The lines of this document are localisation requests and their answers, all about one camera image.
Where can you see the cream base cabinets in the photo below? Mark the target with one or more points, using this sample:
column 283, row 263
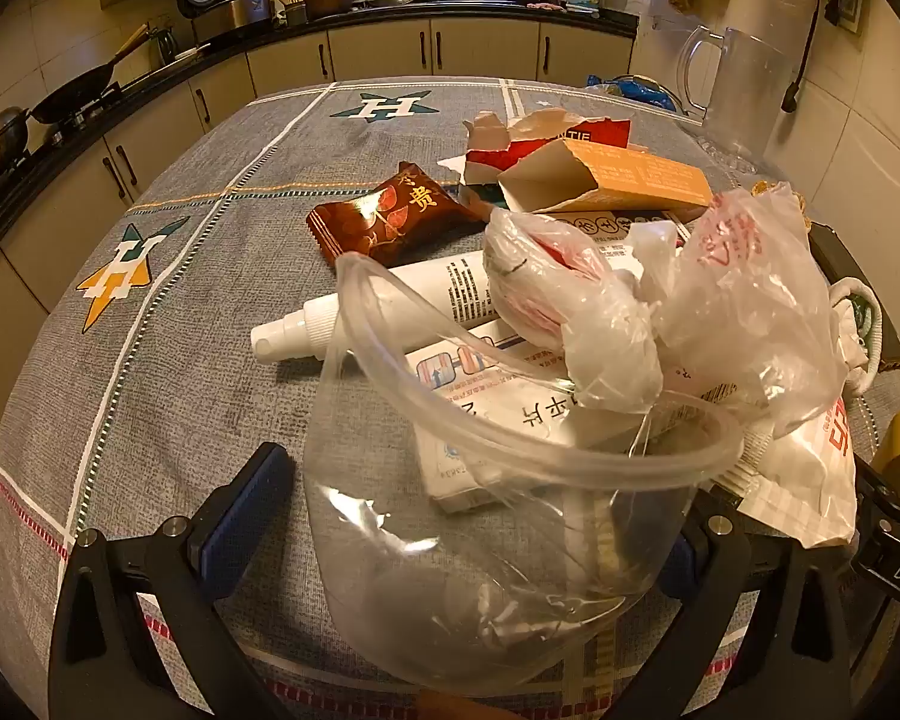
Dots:
column 375, row 52

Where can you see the knotted clear plastic bag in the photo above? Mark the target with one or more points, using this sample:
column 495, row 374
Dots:
column 555, row 292

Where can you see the black kitchen countertop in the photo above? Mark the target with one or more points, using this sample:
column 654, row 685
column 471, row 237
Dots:
column 390, row 15

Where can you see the clear plastic bowl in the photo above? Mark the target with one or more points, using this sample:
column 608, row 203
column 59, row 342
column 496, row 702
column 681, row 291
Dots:
column 420, row 600

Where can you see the crumpled red print plastic bag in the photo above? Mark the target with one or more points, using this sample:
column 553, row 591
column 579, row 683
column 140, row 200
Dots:
column 750, row 300

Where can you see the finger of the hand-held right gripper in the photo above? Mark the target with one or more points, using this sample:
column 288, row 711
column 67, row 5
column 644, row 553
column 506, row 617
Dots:
column 896, row 495

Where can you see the chopstick holder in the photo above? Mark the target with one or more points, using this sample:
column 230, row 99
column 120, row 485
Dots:
column 294, row 13

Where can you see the white printed medicine box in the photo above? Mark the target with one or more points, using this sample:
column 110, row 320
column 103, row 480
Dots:
column 495, row 420

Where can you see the black flat box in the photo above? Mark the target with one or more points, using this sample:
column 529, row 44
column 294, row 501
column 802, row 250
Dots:
column 840, row 262

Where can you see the white spray bottle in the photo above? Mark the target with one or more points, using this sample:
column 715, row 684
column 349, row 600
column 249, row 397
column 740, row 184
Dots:
column 390, row 300

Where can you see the blue plastic bag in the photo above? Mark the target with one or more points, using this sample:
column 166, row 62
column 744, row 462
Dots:
column 645, row 90

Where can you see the wall socket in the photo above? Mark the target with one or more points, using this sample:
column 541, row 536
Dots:
column 846, row 4

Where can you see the stainless steel container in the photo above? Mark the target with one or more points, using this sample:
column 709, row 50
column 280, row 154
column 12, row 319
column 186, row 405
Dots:
column 247, row 9

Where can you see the black wok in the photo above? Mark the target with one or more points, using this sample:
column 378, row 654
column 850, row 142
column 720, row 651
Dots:
column 71, row 90

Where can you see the white red print paper bag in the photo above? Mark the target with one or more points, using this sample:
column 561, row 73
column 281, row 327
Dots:
column 810, row 480

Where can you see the orange cardboard box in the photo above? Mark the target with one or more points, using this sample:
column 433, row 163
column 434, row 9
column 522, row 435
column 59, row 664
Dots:
column 645, row 172

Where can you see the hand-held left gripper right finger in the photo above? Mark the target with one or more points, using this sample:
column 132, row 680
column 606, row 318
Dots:
column 686, row 566

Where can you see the white printed leaflet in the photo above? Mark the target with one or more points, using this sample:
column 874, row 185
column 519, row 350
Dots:
column 607, row 226

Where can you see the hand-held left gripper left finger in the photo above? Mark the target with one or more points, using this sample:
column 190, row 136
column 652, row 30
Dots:
column 240, row 510

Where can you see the clear plastic pitcher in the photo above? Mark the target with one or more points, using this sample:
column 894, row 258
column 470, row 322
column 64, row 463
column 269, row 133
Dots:
column 750, row 90

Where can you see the torn red white box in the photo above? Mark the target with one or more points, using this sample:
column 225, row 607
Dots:
column 495, row 161

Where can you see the brown snack packet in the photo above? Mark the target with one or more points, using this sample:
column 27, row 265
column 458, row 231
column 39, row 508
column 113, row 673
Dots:
column 390, row 217

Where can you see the pink dishcloth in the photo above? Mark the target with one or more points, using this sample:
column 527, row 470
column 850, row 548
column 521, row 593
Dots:
column 547, row 6

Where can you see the small golden ornament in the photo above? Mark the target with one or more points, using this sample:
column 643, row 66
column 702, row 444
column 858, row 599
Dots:
column 776, row 191

